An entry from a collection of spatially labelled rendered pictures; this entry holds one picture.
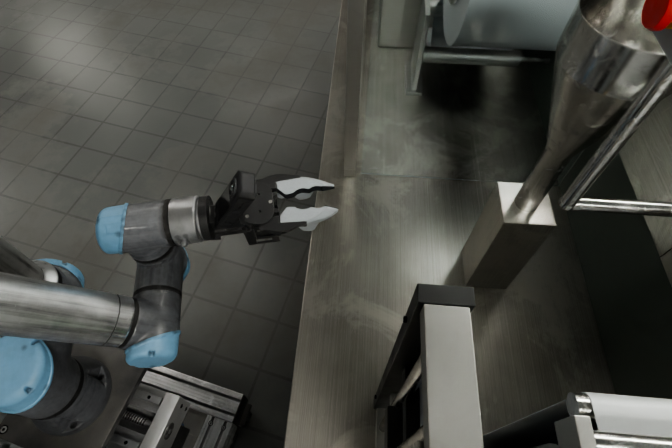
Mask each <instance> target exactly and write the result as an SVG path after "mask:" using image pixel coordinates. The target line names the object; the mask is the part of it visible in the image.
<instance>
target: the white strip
mask: <svg viewBox="0 0 672 448"><path fill-rule="evenodd" d="M573 415H582V416H589V417H590V419H591V423H592V427H593V430H598V429H597V425H603V426H615V427H626V428H638V429H649V430H660V431H672V399H663V398H651V397H639V396H628V395H616V394H604V393H592V392H581V393H577V392H569V393H568V395H567V399H565V400H563V401H561V402H558V403H556V404H554V405H551V406H549V407H547V408H545V409H542V410H540V411H538V412H535V413H533V414H531V415H529V416H526V417H524V418H522V419H520V420H517V421H515V422H513V423H510V424H508V425H506V426H504V427H501V428H499V429H497V430H494V431H492V432H490V433H488V434H485V435H483V443H484V448H532V447H536V446H540V445H543V444H548V443H553V444H558V440H557V435H556V430H555V424H554V423H555V422H556V421H559V420H562V419H564V418H567V417H570V416H573Z"/></svg>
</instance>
